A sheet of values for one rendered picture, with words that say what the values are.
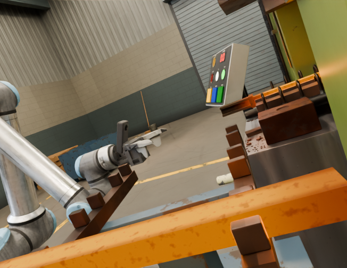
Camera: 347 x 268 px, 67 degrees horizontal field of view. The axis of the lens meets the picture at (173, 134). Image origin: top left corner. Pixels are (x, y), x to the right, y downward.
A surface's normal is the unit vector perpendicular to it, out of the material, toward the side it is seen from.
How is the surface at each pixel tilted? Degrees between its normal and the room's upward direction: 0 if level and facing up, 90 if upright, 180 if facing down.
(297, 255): 0
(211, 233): 90
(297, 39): 90
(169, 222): 0
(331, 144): 90
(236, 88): 90
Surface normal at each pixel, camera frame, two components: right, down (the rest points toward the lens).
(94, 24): -0.33, 0.29
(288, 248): -0.39, -0.91
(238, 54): 0.12, 0.12
